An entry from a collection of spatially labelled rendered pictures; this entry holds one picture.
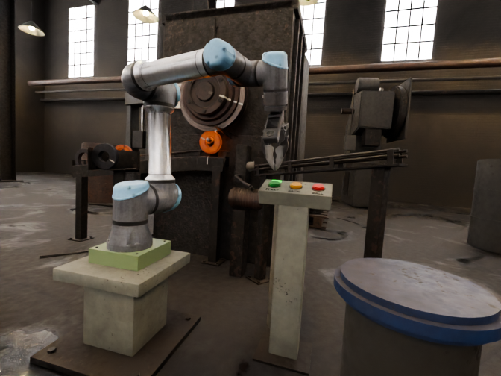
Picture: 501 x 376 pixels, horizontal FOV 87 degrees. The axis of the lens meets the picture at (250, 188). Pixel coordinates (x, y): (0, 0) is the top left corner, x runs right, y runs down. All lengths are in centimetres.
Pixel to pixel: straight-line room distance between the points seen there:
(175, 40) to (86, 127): 960
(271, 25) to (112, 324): 185
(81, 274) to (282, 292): 64
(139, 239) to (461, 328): 87
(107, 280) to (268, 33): 171
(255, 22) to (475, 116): 706
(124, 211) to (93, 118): 1054
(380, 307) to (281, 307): 49
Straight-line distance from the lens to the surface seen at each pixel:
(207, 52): 80
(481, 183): 346
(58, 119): 1276
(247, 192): 155
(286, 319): 103
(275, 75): 85
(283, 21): 205
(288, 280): 97
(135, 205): 98
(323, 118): 786
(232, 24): 215
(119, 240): 100
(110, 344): 112
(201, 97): 178
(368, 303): 59
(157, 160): 108
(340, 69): 743
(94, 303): 110
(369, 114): 581
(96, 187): 449
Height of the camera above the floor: 66
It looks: 4 degrees down
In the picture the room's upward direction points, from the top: 3 degrees clockwise
